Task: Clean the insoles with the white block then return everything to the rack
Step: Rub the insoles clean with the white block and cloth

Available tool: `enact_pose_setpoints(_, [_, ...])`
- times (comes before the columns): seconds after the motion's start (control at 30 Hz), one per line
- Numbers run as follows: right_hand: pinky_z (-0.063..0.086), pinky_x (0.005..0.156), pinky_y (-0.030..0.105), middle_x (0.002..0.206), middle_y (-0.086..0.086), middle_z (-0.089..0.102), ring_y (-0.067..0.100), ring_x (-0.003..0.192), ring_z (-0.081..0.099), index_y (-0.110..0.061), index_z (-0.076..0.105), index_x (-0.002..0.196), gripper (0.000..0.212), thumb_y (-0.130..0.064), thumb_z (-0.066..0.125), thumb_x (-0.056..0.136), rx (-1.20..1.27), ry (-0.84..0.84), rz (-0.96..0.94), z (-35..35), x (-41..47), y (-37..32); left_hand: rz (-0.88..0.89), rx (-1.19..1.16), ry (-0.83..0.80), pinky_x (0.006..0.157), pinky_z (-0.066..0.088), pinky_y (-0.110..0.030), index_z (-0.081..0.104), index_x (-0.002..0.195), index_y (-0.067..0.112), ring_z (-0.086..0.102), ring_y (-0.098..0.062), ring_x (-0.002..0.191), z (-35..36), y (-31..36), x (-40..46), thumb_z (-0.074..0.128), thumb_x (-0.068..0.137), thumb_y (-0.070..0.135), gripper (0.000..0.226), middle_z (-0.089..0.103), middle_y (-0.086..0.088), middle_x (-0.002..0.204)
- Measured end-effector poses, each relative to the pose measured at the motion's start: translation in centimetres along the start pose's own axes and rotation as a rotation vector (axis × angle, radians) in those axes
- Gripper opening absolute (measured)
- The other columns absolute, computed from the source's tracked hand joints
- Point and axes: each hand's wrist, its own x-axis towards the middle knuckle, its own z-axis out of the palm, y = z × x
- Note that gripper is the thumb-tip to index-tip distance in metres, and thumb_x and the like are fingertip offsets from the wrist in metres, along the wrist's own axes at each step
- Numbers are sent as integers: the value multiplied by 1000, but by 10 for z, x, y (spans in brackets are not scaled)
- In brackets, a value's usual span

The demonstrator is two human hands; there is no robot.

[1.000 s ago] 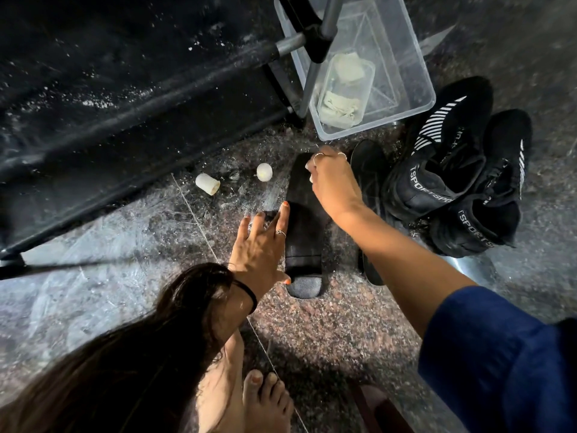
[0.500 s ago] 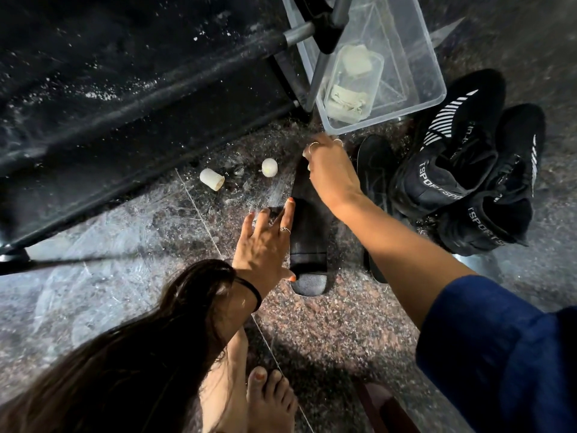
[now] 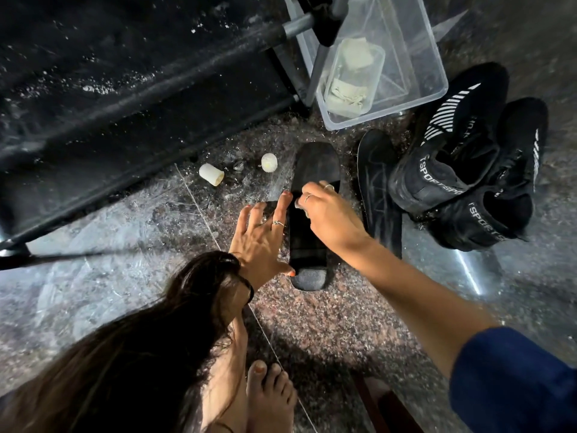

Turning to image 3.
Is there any person's left hand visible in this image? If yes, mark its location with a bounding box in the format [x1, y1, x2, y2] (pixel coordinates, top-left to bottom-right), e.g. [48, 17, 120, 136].
[229, 191, 296, 292]

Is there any person's right hand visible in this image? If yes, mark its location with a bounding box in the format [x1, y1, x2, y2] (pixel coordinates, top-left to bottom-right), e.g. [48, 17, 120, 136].
[294, 180, 376, 267]

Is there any black insole with grey heel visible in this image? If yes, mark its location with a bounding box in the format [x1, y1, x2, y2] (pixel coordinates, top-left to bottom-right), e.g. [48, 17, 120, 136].
[288, 141, 342, 293]

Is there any person's right forearm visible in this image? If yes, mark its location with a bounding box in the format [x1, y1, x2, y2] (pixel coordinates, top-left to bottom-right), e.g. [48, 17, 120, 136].
[343, 241, 499, 380]

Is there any person's left forearm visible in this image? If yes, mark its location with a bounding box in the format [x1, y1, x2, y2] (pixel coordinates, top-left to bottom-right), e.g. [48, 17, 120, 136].
[222, 278, 253, 339]

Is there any black shoe insole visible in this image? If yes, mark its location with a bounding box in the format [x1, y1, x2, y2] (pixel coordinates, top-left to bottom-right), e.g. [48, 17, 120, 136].
[356, 129, 404, 260]

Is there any cream crumpled cloth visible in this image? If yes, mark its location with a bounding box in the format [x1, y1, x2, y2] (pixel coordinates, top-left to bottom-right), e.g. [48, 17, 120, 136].
[326, 78, 368, 116]

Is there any small clear plastic container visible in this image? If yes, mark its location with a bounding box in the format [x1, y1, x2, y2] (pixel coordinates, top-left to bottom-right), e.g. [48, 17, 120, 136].
[323, 38, 386, 119]

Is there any person's bare leg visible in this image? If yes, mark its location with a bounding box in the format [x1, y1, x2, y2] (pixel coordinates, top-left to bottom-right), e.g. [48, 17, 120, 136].
[200, 318, 249, 433]

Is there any person's bare foot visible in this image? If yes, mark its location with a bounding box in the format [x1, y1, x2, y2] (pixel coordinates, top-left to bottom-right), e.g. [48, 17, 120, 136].
[245, 359, 298, 433]

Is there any white foam block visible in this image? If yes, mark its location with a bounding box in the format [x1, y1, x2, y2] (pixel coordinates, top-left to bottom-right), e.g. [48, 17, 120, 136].
[341, 38, 375, 71]

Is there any black striped sports shoe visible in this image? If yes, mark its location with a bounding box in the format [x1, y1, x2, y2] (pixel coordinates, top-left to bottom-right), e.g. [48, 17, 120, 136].
[426, 97, 550, 252]
[388, 61, 510, 216]

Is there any clear plastic storage bin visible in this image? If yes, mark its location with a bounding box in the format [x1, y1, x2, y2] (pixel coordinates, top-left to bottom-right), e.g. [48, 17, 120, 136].
[283, 0, 450, 131]

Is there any dark red wooden object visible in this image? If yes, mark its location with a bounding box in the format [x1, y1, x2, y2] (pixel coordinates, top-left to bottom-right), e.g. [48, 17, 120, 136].
[351, 371, 425, 433]

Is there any black fabric rack cover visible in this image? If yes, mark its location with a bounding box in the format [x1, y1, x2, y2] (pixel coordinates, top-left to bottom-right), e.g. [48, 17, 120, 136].
[0, 0, 313, 266]

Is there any blue sleeve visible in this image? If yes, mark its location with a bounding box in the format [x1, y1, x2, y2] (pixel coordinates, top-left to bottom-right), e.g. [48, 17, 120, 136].
[449, 327, 577, 433]

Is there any black wrist hair tie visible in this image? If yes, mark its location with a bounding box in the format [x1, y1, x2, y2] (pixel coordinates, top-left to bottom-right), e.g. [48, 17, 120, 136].
[238, 274, 256, 305]

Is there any grey metal rack frame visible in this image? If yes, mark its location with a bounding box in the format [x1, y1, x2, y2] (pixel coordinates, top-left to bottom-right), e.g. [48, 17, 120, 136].
[273, 0, 352, 108]

